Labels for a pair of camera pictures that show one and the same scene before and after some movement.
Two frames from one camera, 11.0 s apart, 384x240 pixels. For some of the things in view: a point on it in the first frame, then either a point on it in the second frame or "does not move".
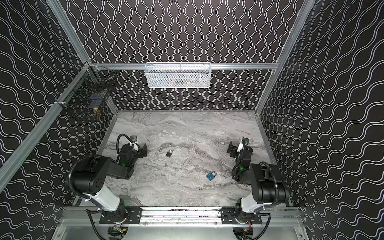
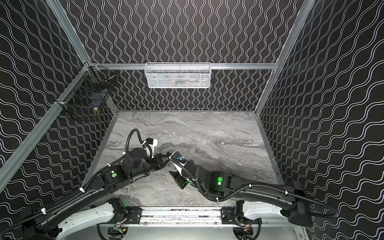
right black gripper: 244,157 → 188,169
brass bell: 96,112 does not move
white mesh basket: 177,75 does not move
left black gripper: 139,150 → 160,160
